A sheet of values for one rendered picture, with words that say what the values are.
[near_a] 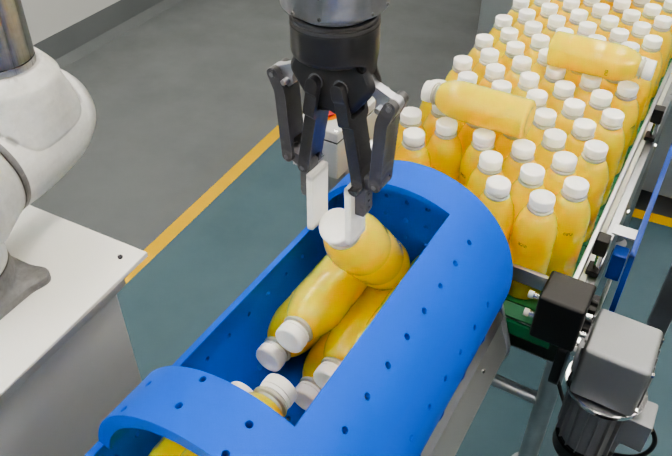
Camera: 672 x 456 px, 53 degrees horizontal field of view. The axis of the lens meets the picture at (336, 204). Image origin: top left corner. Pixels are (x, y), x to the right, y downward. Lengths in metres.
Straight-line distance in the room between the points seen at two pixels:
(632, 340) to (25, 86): 1.02
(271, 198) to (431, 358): 2.14
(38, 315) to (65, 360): 0.09
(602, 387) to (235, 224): 1.78
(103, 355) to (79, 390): 0.06
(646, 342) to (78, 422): 0.94
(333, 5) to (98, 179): 2.63
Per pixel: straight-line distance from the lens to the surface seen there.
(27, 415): 1.12
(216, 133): 3.27
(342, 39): 0.54
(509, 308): 1.18
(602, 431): 1.37
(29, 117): 1.05
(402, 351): 0.71
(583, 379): 1.26
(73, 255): 1.15
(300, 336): 0.82
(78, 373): 1.17
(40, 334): 1.05
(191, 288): 2.48
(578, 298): 1.08
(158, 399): 0.66
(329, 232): 0.69
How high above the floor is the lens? 1.74
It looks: 39 degrees down
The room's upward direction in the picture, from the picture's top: straight up
